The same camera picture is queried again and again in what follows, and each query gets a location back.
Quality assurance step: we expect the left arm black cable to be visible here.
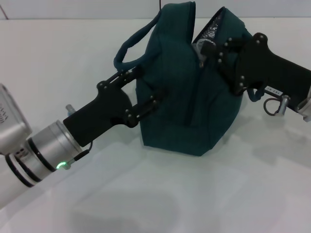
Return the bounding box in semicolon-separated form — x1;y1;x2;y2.
63;141;94;171

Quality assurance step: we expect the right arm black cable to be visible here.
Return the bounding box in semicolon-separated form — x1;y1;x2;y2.
263;96;284;117

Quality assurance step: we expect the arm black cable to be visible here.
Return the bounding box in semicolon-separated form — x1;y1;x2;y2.
263;96;284;117
63;141;94;171

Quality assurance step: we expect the dark teal insulated bag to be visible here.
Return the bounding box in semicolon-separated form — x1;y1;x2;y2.
113;1;264;156

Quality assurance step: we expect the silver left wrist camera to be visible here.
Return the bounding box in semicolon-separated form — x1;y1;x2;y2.
0;83;33;156

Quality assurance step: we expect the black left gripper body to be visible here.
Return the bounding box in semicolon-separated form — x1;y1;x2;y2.
62;81;134;148

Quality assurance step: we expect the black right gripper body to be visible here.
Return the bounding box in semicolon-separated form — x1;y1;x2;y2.
234;33;311;114

